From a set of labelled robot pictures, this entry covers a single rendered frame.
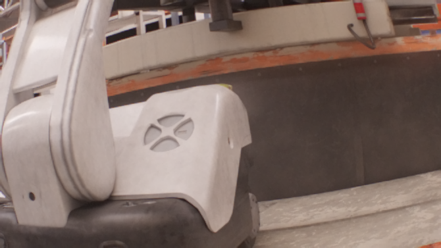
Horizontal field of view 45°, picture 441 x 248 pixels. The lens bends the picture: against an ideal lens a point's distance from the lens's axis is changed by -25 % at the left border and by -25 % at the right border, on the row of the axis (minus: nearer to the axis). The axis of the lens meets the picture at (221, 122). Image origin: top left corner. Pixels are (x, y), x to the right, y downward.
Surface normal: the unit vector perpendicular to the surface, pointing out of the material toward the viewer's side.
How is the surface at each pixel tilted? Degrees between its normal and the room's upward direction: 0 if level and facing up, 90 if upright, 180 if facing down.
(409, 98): 90
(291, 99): 90
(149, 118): 38
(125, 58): 90
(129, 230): 72
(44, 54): 52
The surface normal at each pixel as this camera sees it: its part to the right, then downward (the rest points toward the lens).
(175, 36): -0.42, 0.10
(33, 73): -0.29, -0.55
